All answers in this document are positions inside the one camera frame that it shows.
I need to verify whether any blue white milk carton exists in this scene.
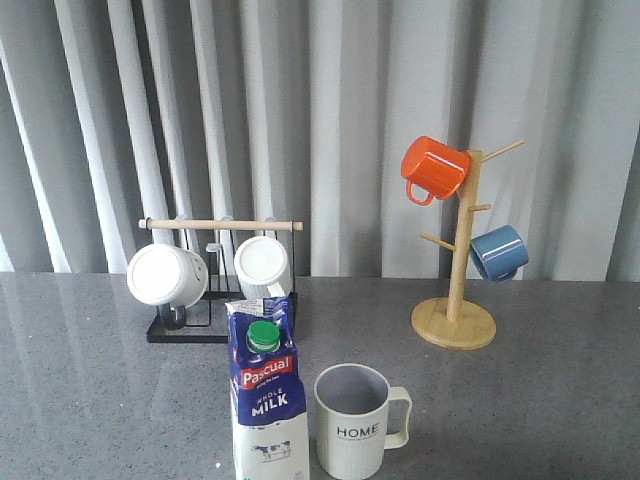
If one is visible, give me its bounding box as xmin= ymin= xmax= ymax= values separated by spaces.
xmin=226 ymin=296 xmax=310 ymax=479

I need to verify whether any cream HOME mug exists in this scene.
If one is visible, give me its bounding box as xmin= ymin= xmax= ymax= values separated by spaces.
xmin=314 ymin=363 xmax=413 ymax=479

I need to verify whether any white ribbed mug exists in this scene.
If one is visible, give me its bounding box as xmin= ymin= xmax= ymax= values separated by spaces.
xmin=234 ymin=236 xmax=293 ymax=300

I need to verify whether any orange mug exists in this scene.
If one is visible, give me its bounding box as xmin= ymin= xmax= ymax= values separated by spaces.
xmin=401 ymin=136 xmax=471 ymax=205

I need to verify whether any wooden mug tree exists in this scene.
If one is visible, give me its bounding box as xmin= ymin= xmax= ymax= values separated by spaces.
xmin=411 ymin=139 xmax=525 ymax=350

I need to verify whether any white round smiley mug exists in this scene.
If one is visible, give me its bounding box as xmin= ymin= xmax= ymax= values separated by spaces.
xmin=127 ymin=244 xmax=209 ymax=308

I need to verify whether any blue mug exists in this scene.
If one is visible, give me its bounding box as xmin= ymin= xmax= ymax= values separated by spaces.
xmin=469 ymin=225 xmax=529 ymax=283

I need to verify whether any grey pleated curtain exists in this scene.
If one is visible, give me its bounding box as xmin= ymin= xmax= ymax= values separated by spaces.
xmin=1 ymin=1 xmax=639 ymax=281

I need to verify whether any black wire mug rack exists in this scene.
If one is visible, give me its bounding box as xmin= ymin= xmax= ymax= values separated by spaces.
xmin=139 ymin=217 xmax=304 ymax=344

